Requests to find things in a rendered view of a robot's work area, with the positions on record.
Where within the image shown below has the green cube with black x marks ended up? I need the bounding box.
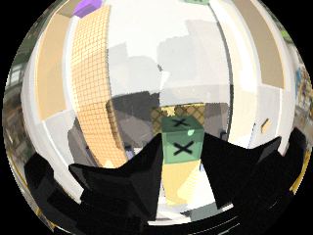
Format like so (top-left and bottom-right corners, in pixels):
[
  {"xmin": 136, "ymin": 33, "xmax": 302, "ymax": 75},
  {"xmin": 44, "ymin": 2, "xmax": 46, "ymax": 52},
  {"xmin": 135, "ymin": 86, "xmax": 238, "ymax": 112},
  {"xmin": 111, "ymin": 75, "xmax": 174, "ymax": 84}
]
[{"xmin": 161, "ymin": 115, "xmax": 204, "ymax": 165}]

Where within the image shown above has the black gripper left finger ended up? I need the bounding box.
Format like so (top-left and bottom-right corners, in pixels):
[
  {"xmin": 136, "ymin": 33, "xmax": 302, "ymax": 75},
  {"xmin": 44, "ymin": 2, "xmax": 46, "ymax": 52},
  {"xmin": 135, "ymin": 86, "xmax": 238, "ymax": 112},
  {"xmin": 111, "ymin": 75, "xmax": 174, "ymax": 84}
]
[{"xmin": 67, "ymin": 133, "xmax": 163, "ymax": 222}]

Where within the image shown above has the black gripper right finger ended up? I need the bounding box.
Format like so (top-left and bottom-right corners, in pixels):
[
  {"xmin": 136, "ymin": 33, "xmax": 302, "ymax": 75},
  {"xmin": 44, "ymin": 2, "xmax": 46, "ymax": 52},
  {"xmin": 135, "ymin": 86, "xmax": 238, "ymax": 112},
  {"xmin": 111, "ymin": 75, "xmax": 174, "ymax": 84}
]
[{"xmin": 201, "ymin": 132, "xmax": 282, "ymax": 210}]

